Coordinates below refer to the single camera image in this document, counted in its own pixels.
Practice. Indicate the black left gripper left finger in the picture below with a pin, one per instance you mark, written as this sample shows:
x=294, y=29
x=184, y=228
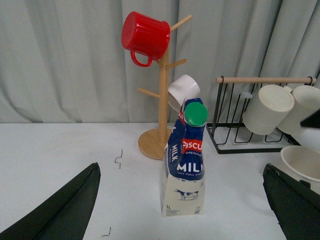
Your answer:
x=63, y=216

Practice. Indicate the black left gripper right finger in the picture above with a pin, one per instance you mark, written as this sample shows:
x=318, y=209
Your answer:
x=295, y=205

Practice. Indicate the cream mug with black handle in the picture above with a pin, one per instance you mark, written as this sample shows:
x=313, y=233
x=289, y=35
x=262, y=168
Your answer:
x=302, y=164

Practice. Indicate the blue white milk carton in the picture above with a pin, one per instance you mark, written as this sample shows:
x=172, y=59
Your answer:
x=182, y=188

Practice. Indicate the cream ribbed mug left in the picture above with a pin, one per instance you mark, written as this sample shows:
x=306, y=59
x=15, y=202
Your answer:
x=268, y=108

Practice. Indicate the cream ribbed mug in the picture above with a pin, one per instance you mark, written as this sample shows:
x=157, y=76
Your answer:
x=268, y=108
x=306, y=102

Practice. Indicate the cream ribbed mug right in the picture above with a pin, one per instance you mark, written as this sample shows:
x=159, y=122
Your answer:
x=306, y=102

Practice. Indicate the wooden mug tree stand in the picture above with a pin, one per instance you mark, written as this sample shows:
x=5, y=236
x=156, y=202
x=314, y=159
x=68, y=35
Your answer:
x=153, y=142

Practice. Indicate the grey curtain backdrop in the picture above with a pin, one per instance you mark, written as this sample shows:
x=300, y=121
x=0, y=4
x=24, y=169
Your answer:
x=62, y=61

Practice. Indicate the white ceramic mug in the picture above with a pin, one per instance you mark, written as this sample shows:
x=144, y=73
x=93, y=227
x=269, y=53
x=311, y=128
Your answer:
x=185, y=87

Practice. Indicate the red enamel mug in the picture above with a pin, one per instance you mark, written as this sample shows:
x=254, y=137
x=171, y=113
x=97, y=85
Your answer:
x=146, y=38

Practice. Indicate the black wire cup rack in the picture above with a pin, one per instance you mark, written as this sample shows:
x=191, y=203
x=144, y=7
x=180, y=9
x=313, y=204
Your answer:
x=228, y=132

